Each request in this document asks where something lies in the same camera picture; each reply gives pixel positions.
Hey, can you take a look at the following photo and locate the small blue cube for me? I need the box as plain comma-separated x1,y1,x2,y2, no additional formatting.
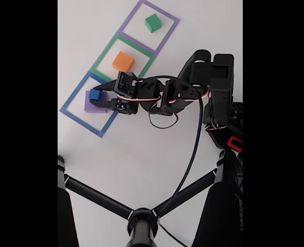
88,89,102,101

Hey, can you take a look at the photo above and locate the purple block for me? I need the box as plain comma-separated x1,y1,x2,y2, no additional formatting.
84,90,109,114

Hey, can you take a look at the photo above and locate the orange block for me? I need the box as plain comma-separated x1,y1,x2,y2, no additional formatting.
112,51,135,72

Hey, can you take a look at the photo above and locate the green block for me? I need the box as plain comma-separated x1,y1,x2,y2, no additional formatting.
145,13,163,33

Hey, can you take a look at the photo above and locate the green tape square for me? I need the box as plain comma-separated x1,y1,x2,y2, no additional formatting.
89,32,156,84

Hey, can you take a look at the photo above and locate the blue tape square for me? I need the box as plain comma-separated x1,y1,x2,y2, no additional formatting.
59,71,119,138

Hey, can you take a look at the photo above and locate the purple tape square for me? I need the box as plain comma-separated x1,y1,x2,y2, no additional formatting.
117,0,181,57

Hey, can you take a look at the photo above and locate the red clamp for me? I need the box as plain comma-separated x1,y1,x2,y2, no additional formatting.
226,136,243,153

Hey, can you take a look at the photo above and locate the red white servo wire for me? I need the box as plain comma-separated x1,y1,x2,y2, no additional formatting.
117,89,212,129
205,122,227,132

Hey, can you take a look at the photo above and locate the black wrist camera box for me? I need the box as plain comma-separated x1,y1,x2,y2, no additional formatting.
114,71,137,99

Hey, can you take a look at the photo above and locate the black camera tripod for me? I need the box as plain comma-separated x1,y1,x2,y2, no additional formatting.
58,150,243,247

